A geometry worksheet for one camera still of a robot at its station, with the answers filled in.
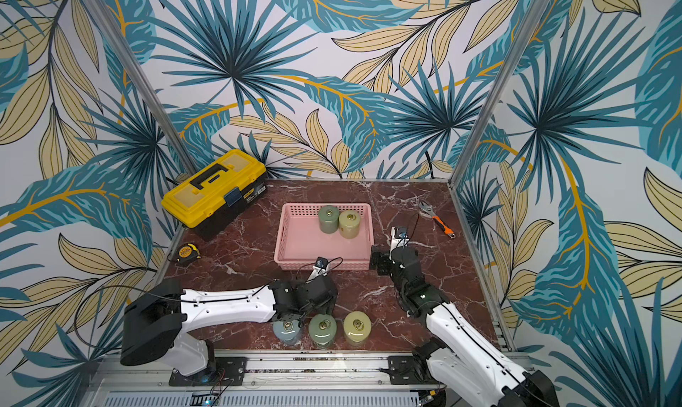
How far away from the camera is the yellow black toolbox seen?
90 cm

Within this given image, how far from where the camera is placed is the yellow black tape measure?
943 mm

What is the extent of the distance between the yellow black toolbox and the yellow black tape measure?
0.21 feet
